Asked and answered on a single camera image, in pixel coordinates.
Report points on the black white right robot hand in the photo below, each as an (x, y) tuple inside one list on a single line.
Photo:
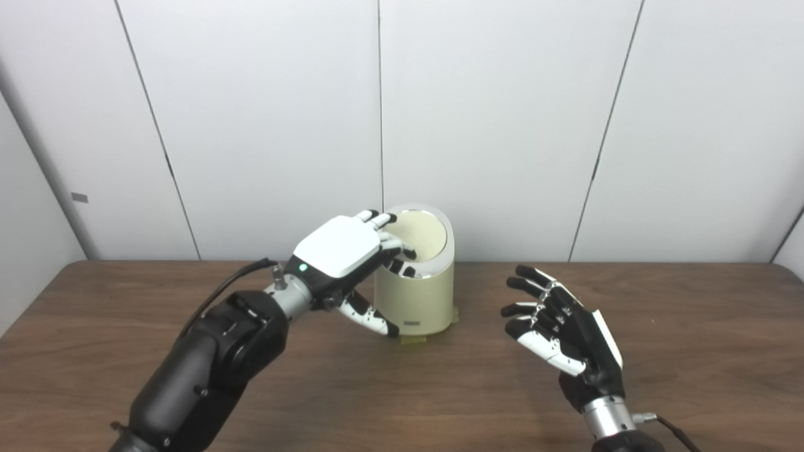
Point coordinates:
[(590, 351)]

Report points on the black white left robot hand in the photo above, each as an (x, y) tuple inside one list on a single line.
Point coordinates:
[(339, 248)]

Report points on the cream-colored lidded bin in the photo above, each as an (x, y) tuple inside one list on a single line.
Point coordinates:
[(424, 301)]

